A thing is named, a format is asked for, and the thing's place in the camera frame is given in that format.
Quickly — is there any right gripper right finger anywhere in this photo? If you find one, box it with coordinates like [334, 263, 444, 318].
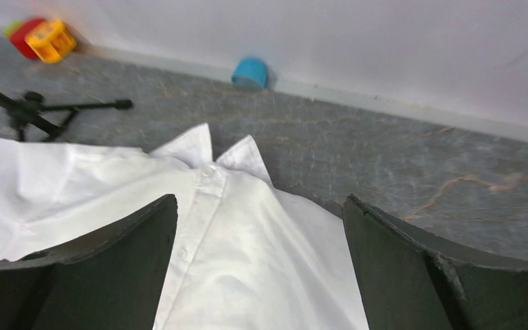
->
[342, 195, 528, 329]

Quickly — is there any green toy block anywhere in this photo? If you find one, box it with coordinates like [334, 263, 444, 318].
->
[2, 21, 23, 39]

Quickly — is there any black tripod stand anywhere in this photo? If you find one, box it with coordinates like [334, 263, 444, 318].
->
[0, 91, 133, 142]

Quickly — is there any orange toy block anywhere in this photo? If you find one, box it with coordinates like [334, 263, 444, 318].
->
[25, 20, 77, 64]

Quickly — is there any white button shirt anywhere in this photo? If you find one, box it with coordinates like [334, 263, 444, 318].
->
[0, 123, 368, 329]

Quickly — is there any red toy block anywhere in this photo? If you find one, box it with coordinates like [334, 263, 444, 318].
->
[8, 17, 46, 60]

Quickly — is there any blue cylinder toy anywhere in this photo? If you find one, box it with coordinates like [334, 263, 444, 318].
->
[231, 57, 268, 89]

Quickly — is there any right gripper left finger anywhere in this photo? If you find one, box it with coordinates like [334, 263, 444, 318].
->
[0, 195, 177, 329]

